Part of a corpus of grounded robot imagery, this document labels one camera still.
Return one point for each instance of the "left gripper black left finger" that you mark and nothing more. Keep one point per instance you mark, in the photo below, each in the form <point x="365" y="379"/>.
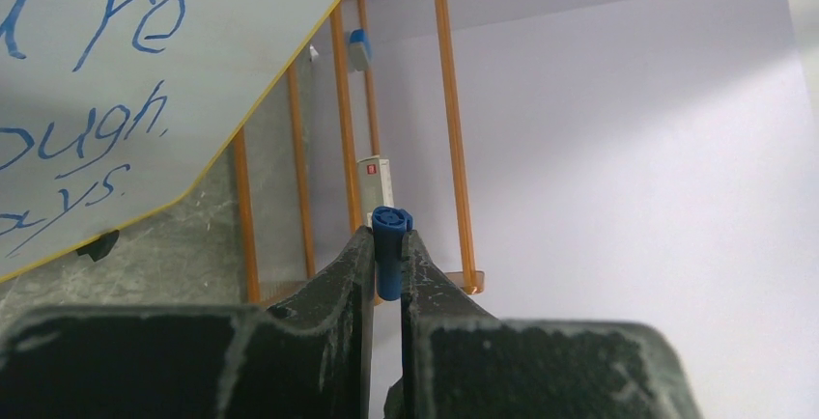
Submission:
<point x="307" y="356"/>

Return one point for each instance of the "blue-capped item on shelf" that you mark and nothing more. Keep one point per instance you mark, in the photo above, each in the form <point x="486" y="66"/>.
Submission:
<point x="359" y="49"/>

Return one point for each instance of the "blue marker cap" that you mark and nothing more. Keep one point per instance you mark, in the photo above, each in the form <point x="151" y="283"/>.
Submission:
<point x="389" y="225"/>

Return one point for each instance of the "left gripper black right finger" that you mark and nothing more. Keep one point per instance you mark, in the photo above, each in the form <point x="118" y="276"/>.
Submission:
<point x="460" y="361"/>

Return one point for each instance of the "yellow-framed whiteboard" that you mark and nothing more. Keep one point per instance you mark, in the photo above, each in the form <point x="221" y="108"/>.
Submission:
<point x="113" y="110"/>

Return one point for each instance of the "white red box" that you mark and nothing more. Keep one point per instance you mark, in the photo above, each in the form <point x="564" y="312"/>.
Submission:
<point x="375" y="186"/>

